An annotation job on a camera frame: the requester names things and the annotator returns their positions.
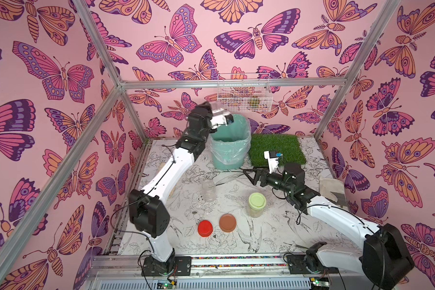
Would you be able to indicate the green lid peanut jar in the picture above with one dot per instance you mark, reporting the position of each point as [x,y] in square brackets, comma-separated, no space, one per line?
[256,204]

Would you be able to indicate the cream work glove right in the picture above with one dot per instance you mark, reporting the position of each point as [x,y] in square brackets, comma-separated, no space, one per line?
[333,190]

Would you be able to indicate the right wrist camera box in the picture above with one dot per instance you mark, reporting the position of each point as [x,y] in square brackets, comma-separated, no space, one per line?
[273,158]

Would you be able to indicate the red jar lid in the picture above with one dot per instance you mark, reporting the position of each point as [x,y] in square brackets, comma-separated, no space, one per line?
[205,228]

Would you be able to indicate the white wire basket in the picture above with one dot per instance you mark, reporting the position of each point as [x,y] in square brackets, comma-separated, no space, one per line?
[233,94]

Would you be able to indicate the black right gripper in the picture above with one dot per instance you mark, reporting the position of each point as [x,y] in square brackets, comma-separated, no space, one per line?
[260,176]

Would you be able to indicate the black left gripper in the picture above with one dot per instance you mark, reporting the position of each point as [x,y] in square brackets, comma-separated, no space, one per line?
[210,109]

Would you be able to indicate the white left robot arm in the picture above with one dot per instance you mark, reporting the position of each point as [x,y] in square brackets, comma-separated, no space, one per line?
[147,206]

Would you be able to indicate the mint green trash bin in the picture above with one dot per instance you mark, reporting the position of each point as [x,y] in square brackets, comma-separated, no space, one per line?
[231,145]

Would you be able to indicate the brown lid peanut jar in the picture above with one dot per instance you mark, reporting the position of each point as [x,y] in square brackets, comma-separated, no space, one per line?
[217,109]

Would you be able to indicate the aluminium frame post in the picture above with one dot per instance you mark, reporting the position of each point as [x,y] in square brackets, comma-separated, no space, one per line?
[376,30]

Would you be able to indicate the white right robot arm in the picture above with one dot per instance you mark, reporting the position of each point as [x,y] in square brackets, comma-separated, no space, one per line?
[382,254]

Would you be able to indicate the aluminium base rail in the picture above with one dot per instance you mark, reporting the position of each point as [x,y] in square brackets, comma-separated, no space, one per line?
[221,272]

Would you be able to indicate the green artificial grass mat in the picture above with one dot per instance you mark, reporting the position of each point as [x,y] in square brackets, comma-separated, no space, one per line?
[287,145]

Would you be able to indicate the brown jar lid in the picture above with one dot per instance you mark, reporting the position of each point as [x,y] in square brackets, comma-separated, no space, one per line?
[227,223]

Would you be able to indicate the green object in basket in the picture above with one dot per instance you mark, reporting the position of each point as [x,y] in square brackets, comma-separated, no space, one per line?
[254,103]

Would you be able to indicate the clear plastic bin liner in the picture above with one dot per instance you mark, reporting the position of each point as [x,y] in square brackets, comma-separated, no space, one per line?
[221,152]

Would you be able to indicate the clear peanut jar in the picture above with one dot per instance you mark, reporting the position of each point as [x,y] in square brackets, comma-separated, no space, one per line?
[208,191]

